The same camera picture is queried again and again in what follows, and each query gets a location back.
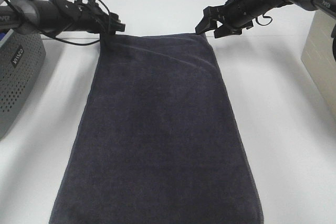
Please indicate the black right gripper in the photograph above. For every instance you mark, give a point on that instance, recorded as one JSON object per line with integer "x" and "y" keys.
{"x": 235, "y": 13}

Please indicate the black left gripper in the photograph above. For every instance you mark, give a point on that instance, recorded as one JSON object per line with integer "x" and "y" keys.
{"x": 86, "y": 17}

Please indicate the dark grey towel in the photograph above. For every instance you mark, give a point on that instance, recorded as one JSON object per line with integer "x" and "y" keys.
{"x": 158, "y": 140}

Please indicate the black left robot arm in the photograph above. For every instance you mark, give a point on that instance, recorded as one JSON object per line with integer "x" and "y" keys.
{"x": 53, "y": 17}

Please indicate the grey perforated plastic basket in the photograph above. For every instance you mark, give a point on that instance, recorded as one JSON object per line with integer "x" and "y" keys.
{"x": 22, "y": 57}

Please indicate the beige fabric bin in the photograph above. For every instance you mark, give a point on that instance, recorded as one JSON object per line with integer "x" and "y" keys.
{"x": 318, "y": 57}

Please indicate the blue cloth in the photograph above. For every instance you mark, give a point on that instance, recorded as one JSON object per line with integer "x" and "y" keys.
{"x": 3, "y": 36}

